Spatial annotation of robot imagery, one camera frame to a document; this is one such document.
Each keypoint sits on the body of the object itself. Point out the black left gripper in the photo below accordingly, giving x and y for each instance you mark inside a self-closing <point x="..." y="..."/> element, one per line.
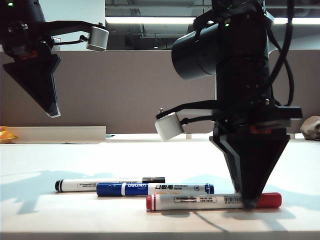
<point x="25" y="40"/>

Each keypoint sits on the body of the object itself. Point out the narrow brown desk divider panel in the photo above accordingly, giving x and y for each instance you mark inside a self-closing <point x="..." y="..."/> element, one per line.
<point x="307" y="85"/>

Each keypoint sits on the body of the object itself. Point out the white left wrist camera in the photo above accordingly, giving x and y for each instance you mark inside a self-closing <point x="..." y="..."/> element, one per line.
<point x="98" y="38"/>

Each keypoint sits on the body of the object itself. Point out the black camera bracket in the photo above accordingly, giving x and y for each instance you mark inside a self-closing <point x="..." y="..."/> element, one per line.
<point x="195" y="107"/>
<point x="70" y="25"/>

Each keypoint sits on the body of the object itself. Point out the white divider support foot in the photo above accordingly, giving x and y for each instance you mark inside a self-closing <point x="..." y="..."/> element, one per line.
<point x="189" y="136"/>
<point x="293" y="136"/>

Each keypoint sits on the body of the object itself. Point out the red whiteboard marker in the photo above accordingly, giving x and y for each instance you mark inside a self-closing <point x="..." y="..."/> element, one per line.
<point x="175" y="201"/>

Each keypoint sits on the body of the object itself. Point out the round ceiling spot lamp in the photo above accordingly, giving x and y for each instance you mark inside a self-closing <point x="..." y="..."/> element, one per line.
<point x="155" y="47"/>

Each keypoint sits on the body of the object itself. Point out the black whiteboard marker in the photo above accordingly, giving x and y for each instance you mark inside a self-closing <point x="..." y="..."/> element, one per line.
<point x="75" y="185"/>

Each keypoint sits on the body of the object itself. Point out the brown lumpy object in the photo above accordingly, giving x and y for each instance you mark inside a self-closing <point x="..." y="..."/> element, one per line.
<point x="310" y="128"/>

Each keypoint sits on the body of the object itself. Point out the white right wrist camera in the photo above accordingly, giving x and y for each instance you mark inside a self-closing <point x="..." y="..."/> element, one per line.
<point x="168" y="127"/>

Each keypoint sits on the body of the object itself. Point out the long ceiling light strip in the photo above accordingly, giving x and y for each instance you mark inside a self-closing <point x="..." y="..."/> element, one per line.
<point x="150" y="20"/>

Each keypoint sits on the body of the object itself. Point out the black left camera bracket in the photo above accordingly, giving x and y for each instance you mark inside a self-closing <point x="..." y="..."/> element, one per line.
<point x="70" y="25"/>

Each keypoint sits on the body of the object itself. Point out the black right camera bracket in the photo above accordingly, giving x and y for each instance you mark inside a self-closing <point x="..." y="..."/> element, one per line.
<point x="195" y="107"/>

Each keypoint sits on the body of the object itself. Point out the metal wall switch plate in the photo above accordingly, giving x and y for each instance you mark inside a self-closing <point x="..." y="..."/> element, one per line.
<point x="58" y="40"/>

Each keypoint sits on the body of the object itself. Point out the orange soft object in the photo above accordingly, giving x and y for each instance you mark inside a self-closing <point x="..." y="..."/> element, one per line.
<point x="7" y="135"/>

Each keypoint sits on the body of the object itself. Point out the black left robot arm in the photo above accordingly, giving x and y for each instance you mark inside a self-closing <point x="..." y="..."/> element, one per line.
<point x="25" y="10"/>

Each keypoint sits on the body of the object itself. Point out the blue whiteboard marker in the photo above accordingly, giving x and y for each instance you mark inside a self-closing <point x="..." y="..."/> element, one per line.
<point x="110" y="189"/>

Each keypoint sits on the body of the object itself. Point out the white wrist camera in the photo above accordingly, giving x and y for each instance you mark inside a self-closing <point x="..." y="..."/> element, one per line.
<point x="98" y="38"/>
<point x="168" y="127"/>

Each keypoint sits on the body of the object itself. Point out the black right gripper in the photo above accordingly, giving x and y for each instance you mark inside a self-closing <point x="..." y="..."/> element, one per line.
<point x="252" y="120"/>

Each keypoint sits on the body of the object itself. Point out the wide brown desk divider panel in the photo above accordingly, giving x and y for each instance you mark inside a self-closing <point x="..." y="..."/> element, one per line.
<point x="112" y="92"/>

